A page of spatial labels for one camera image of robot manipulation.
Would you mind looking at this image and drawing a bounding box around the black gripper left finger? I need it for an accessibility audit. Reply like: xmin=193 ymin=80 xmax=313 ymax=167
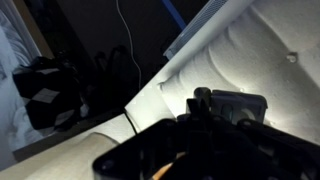
xmin=92 ymin=98 xmax=205 ymax=180

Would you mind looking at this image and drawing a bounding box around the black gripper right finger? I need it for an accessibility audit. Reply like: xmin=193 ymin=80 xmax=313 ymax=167
xmin=194 ymin=87 xmax=320 ymax=180

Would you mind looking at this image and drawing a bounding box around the large white tufted cushion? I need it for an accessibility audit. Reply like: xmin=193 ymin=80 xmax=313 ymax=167
xmin=159 ymin=0 xmax=320 ymax=145

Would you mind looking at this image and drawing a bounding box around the small cream cushion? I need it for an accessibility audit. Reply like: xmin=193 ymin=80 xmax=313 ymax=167
xmin=0 ymin=113 xmax=138 ymax=180

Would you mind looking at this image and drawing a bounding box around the blue bar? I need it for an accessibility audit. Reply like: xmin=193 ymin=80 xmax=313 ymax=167
xmin=161 ymin=0 xmax=187 ymax=32

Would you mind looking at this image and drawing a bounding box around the bed with white sheets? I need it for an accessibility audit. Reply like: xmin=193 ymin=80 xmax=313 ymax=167
xmin=0 ymin=6 xmax=46 ymax=153

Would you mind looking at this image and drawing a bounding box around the thin black cable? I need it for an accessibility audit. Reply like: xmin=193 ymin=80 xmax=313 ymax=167
xmin=123 ymin=111 xmax=139 ymax=135

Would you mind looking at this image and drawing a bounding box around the thin white cable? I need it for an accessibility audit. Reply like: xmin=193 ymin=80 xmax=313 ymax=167
xmin=115 ymin=0 xmax=143 ymax=92

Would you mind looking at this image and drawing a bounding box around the wooden bed post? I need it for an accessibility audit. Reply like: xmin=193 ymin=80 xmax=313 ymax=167
xmin=13 ymin=0 xmax=55 ymax=60

